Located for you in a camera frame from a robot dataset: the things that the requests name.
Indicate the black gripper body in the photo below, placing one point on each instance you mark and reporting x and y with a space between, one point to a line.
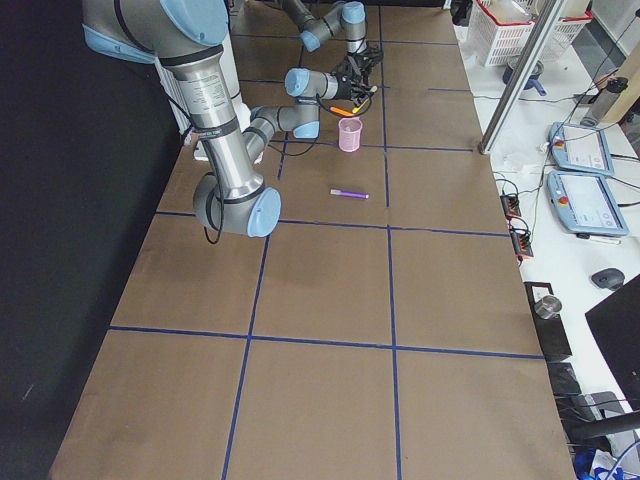
344 84
358 60

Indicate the orange highlighter pen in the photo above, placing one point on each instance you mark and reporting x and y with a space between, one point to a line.
338 110

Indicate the purple marker pen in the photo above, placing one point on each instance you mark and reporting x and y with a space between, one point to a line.
349 194

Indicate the yellow highlighter pen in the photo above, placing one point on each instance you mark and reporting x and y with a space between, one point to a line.
356 109

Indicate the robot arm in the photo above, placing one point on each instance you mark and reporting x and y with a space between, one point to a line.
348 18
191 40

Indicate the pink mesh pen holder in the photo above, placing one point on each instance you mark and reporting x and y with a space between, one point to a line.
349 134

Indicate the white plastic basket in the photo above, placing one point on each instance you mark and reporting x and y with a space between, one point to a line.
497 38

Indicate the black power strip left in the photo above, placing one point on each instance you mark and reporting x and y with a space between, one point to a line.
511 205

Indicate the black power strip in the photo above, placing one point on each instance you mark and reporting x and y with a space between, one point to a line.
521 241
511 205

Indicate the blue teach pendant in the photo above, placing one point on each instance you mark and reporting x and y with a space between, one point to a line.
584 204
580 148

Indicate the black power strip right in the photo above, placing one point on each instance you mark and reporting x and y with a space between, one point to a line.
521 241

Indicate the metal cup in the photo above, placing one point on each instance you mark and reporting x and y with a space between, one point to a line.
547 307

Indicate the black computer mouse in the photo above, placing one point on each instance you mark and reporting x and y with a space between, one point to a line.
609 278

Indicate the black computer monitor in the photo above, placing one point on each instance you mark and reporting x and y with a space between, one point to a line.
614 324

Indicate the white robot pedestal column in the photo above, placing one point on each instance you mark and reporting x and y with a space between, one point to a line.
215 79

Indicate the aluminium frame post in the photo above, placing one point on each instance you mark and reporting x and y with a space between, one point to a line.
528 58

